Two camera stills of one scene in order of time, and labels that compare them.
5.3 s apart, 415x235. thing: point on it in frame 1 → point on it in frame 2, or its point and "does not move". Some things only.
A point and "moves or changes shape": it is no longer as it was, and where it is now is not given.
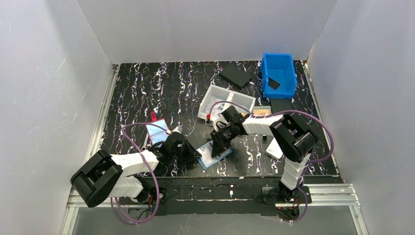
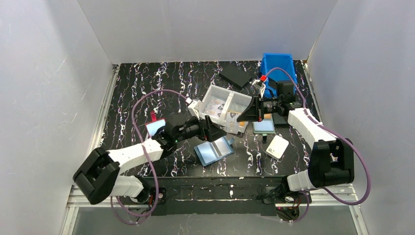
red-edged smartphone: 156,129 does not move
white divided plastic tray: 217,100 does not move
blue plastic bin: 280,68 does not move
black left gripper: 187,150 → 205,127
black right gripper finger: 218,148 → 251,113
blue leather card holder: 206,160 does not move
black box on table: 235,76 does not move
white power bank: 274,150 does not move
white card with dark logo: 206,152 moves or changes shape
